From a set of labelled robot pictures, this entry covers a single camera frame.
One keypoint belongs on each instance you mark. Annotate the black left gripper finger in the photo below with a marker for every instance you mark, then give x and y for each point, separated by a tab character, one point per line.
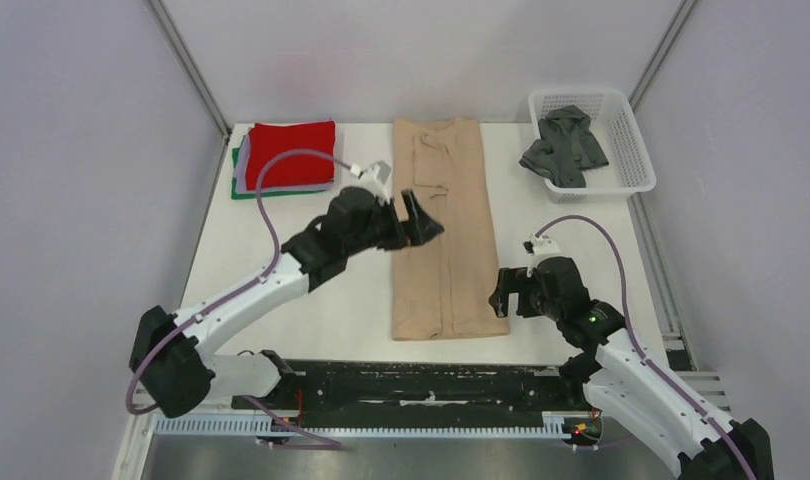
408	230
429	227

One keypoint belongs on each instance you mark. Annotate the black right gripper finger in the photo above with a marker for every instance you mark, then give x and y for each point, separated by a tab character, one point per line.
504	303
513	281

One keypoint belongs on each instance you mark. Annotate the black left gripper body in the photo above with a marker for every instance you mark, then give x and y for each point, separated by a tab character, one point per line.
372	236

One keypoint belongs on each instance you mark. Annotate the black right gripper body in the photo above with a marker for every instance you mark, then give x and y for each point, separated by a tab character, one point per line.
532	302

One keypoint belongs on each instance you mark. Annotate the beige t shirt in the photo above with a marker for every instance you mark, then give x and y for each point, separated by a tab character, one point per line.
441	289

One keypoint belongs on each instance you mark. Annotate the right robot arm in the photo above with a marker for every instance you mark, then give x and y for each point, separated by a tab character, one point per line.
615	374

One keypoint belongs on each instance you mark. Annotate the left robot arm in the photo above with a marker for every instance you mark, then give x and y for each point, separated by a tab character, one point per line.
175	355

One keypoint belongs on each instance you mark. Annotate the folded lavender t shirt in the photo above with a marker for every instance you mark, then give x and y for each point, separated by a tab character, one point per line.
239	174

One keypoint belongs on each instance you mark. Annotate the folded red t shirt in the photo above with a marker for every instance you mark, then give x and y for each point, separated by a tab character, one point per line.
267	141

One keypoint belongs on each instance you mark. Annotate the white plastic basket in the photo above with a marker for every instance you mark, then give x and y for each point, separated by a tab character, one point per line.
629	170

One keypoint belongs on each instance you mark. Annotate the dark grey t shirt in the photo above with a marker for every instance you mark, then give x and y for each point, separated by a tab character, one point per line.
565	150

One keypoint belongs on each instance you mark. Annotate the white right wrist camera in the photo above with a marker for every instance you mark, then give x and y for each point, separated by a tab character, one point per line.
540	248

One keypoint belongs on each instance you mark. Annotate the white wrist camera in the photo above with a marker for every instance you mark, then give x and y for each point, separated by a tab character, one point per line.
540	248
373	178

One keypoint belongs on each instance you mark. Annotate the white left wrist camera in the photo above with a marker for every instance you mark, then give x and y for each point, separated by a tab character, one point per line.
373	178

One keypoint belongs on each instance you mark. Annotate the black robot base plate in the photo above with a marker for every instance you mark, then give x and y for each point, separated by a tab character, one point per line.
365	395

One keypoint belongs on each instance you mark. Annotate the white slotted cable duct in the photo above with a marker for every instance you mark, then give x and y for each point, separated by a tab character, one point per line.
260	425

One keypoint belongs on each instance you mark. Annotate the left aluminium corner post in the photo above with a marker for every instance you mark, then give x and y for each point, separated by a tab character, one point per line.
182	53

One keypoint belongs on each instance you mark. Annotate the aluminium corner post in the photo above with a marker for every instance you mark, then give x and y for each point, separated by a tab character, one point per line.
671	35
182	53

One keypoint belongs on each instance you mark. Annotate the right aluminium corner post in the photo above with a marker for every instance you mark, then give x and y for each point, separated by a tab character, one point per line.
671	35

